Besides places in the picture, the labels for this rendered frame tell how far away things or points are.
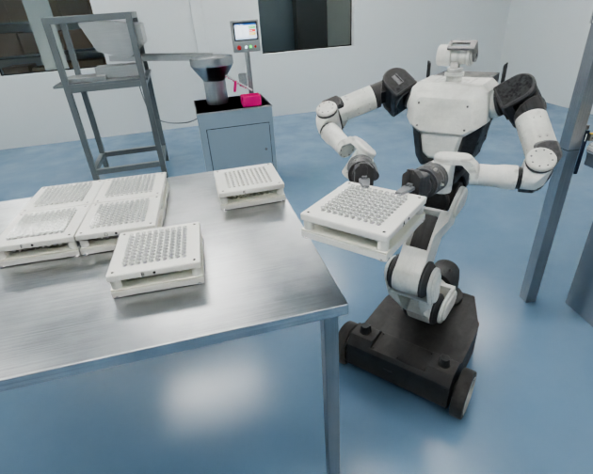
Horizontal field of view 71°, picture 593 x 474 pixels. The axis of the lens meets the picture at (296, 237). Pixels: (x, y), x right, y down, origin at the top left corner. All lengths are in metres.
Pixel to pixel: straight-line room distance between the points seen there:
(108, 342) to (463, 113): 1.24
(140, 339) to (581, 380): 1.85
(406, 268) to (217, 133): 2.38
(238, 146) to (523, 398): 2.72
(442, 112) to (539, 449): 1.29
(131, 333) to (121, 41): 3.48
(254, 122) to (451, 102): 2.33
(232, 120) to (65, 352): 2.75
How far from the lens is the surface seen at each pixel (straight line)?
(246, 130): 3.61
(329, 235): 1.05
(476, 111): 1.52
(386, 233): 0.97
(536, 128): 1.45
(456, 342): 1.99
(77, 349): 1.11
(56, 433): 2.16
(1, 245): 1.54
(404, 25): 6.98
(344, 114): 1.62
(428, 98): 1.54
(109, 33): 4.31
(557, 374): 2.25
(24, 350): 1.18
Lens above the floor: 1.51
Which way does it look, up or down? 30 degrees down
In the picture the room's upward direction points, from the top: 4 degrees counter-clockwise
